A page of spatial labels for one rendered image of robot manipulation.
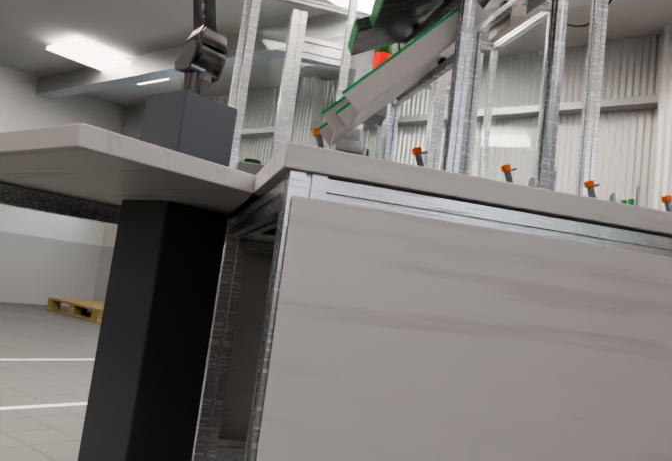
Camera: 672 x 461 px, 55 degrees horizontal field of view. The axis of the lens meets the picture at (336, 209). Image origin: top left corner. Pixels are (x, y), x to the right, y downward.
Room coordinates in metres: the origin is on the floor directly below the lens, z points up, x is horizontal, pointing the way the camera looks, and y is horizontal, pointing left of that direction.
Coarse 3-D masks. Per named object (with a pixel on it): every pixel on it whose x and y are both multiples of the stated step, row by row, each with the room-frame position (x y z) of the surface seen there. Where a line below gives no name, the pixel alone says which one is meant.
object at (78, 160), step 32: (64, 128) 0.78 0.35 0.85; (96, 128) 0.78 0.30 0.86; (0, 160) 0.98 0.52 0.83; (32, 160) 0.94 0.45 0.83; (64, 160) 0.89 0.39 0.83; (96, 160) 0.86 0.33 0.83; (128, 160) 0.82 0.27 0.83; (160, 160) 0.85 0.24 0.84; (192, 160) 0.89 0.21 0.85; (64, 192) 1.36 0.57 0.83; (96, 192) 1.27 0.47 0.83; (128, 192) 1.20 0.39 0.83; (160, 192) 1.13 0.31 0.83; (192, 192) 1.07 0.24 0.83; (224, 192) 1.02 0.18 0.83
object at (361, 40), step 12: (360, 24) 1.17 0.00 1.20; (396, 24) 1.19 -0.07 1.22; (408, 24) 1.21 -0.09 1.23; (420, 24) 1.23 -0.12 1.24; (360, 36) 1.20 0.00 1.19; (372, 36) 1.22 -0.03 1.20; (384, 36) 1.24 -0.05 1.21; (396, 36) 1.26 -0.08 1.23; (348, 48) 1.30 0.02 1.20; (360, 48) 1.27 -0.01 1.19; (372, 48) 1.30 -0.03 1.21
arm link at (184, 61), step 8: (192, 40) 1.32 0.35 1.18; (184, 48) 1.33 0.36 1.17; (192, 48) 1.31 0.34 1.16; (184, 56) 1.33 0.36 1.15; (192, 56) 1.31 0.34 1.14; (176, 64) 1.34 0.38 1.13; (184, 64) 1.33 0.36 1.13; (224, 64) 1.37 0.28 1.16; (208, 72) 1.40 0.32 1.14; (216, 72) 1.38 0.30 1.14; (216, 80) 1.38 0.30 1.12
